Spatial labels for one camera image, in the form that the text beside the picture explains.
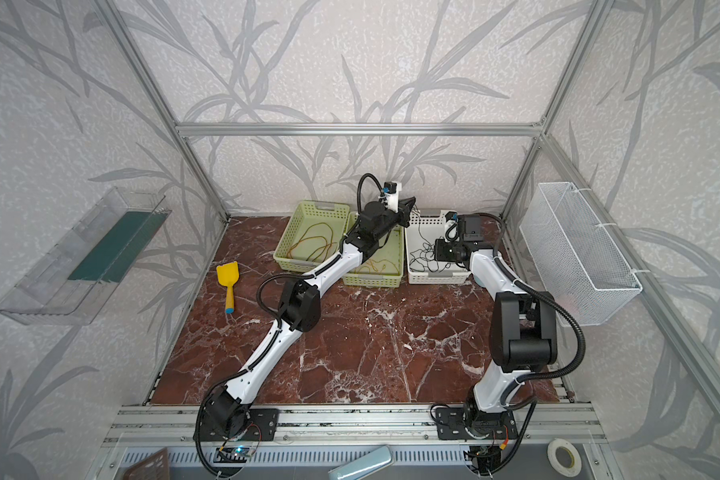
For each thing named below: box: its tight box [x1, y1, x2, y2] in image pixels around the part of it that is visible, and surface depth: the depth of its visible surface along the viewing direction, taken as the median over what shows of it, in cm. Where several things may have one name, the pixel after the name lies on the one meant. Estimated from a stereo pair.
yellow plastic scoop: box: [216, 261, 239, 314], surface depth 104 cm
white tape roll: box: [547, 438, 582, 477], surface depth 71 cm
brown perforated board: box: [123, 447, 170, 480], surface depth 69 cm
